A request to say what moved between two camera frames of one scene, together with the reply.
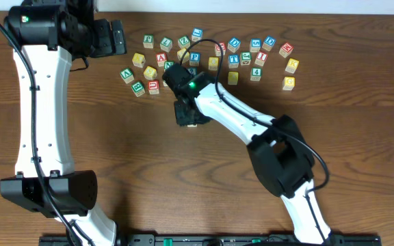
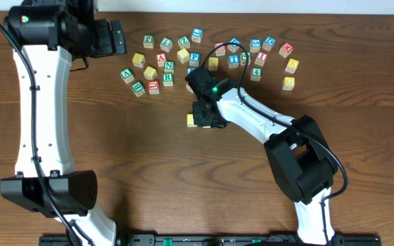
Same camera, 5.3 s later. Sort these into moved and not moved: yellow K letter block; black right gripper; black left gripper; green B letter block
Moved: black right gripper
Not moved: black left gripper; green B letter block; yellow K letter block
